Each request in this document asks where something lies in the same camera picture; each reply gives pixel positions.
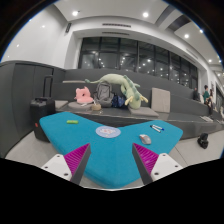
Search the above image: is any dark blue bag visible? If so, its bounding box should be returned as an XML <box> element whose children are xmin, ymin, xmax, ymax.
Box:
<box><xmin>112</xmin><ymin>95</ymin><xmax>125</xmax><ymax>108</ymax></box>

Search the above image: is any grey backpack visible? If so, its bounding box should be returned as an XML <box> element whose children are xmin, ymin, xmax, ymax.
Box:
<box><xmin>94</xmin><ymin>82</ymin><xmax>114</xmax><ymax>107</ymax></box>

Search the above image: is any grey flat seat cushion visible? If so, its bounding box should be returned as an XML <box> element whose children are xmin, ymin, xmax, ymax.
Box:
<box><xmin>129</xmin><ymin>107</ymin><xmax>159</xmax><ymax>117</ymax></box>

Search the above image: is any green marker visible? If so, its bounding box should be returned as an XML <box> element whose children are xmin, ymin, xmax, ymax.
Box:
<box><xmin>66</xmin><ymin>120</ymin><xmax>79</xmax><ymax>124</ymax></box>

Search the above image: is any beige square cushion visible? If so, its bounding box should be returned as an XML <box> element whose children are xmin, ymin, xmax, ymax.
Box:
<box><xmin>151</xmin><ymin>88</ymin><xmax>170</xmax><ymax>113</ymax></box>

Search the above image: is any person in green shirt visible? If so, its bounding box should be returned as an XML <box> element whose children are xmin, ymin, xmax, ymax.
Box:
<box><xmin>203</xmin><ymin>85</ymin><xmax>210</xmax><ymax>105</ymax></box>

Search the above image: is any blue table cover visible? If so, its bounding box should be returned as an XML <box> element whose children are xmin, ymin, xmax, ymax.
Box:
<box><xmin>40</xmin><ymin>112</ymin><xmax>183</xmax><ymax>189</ymax></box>

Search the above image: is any round white mouse pad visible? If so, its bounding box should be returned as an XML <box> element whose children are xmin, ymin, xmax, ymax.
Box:
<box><xmin>96</xmin><ymin>126</ymin><xmax>121</xmax><ymax>138</ymax></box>

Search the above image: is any pink plush toy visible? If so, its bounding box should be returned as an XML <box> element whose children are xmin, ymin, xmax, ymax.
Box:
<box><xmin>75</xmin><ymin>86</ymin><xmax>93</xmax><ymax>104</ymax></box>

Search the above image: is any black capped marker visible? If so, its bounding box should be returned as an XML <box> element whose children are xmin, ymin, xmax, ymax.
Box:
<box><xmin>150</xmin><ymin>125</ymin><xmax>161</xmax><ymax>133</ymax></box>

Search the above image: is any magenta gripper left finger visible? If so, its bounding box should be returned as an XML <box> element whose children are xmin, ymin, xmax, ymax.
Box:
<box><xmin>64</xmin><ymin>144</ymin><xmax>91</xmax><ymax>185</ymax></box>

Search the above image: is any black bag on floor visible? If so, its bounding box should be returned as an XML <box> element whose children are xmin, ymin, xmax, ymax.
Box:
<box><xmin>197</xmin><ymin>133</ymin><xmax>208</xmax><ymax>149</ymax></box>

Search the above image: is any blue capped marker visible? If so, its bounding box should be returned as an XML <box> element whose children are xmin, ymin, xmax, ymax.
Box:
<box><xmin>152</xmin><ymin>125</ymin><xmax>165</xmax><ymax>130</ymax></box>

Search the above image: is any green dragon plush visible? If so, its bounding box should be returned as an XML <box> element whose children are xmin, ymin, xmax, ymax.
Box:
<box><xmin>94</xmin><ymin>74</ymin><xmax>148</xmax><ymax>109</ymax></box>

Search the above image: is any person in dark clothes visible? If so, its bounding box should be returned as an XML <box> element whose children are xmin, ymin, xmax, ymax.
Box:
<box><xmin>193</xmin><ymin>87</ymin><xmax>200</xmax><ymax>101</ymax></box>

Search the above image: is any small tan basket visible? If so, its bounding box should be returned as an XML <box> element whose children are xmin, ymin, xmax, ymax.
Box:
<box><xmin>91</xmin><ymin>104</ymin><xmax>101</xmax><ymax>111</ymax></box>

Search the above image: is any grey round seat cushion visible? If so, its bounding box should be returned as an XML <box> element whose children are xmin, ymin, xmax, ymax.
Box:
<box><xmin>68</xmin><ymin>102</ymin><xmax>92</xmax><ymax>111</ymax></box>

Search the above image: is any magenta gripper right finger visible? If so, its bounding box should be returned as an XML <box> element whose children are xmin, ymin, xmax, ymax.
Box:
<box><xmin>132</xmin><ymin>143</ymin><xmax>159</xmax><ymax>185</ymax></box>

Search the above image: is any grey computer mouse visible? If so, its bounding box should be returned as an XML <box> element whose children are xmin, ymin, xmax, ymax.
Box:
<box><xmin>139</xmin><ymin>134</ymin><xmax>152</xmax><ymax>145</ymax></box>

